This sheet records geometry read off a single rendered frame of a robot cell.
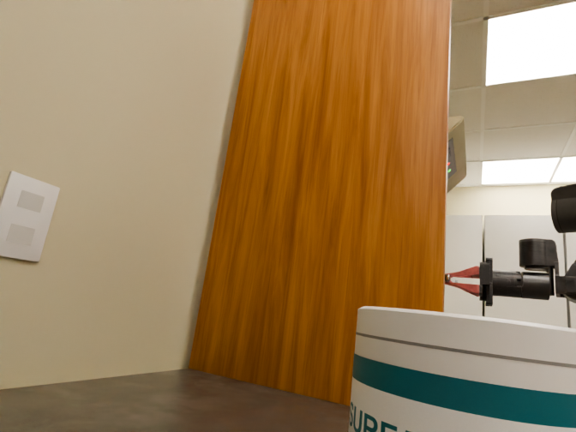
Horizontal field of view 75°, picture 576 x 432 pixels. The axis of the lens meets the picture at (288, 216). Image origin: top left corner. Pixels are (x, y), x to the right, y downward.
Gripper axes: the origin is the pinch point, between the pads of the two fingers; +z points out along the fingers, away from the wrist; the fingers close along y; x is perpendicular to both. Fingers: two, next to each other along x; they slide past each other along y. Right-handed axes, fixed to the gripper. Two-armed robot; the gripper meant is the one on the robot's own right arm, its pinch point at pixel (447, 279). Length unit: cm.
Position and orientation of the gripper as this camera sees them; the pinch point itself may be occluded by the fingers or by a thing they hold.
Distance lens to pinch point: 97.5
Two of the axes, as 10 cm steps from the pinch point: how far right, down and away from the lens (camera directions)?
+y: 1.3, -9.6, 2.4
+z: -8.9, 0.0, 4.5
